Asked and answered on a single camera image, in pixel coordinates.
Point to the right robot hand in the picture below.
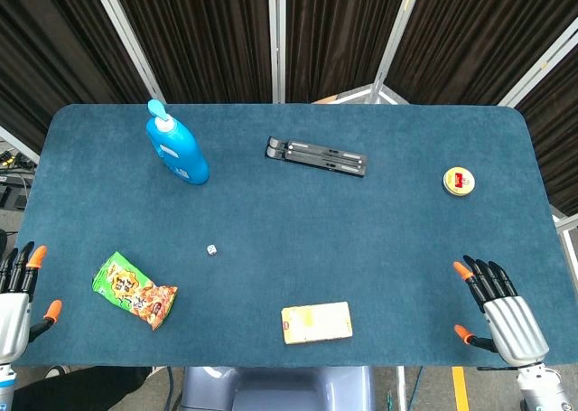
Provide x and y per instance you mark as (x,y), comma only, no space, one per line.
(512,318)

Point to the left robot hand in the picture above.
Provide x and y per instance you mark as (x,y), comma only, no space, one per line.
(11,311)

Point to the small white die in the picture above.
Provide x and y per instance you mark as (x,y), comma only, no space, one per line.
(211,249)

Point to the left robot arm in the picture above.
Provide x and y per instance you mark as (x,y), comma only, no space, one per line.
(5,386)

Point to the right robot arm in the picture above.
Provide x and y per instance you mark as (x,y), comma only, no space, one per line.
(542,388)

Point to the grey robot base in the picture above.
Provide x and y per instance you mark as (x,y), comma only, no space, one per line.
(275,388)

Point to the black white shoe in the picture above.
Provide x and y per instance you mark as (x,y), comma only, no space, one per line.
(56,371)

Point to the black trouser leg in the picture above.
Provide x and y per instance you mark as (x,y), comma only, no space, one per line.
(81,390)

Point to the green snack bag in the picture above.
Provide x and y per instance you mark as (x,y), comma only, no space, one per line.
(134,292)

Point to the round yellow tin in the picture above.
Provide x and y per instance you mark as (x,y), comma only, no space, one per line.
(459,182)

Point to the yellow rectangular box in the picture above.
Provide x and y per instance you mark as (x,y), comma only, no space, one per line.
(316,322)

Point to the blue pump bottle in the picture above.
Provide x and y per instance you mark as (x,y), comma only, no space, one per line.
(177,148)

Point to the blue table cloth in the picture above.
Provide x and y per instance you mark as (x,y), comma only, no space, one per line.
(289,230)

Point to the black folding stand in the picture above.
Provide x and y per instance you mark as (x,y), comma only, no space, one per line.
(316,156)

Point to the dark folding screen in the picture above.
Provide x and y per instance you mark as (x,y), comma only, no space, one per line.
(289,36)

